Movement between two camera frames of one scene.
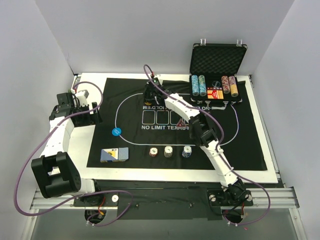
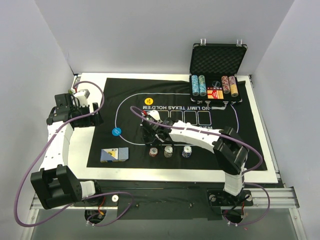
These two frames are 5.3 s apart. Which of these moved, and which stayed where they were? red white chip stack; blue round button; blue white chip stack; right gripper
Moved: right gripper
Stayed: red white chip stack; blue white chip stack; blue round button
